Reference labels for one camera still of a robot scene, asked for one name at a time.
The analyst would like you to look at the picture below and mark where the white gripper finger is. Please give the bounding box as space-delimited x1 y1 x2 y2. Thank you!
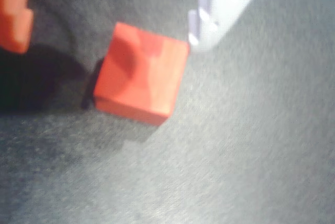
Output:
187 0 273 53

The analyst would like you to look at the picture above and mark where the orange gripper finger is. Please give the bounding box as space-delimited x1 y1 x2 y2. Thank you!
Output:
0 0 35 54

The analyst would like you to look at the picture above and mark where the red cube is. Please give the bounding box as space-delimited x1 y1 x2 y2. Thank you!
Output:
93 21 190 127

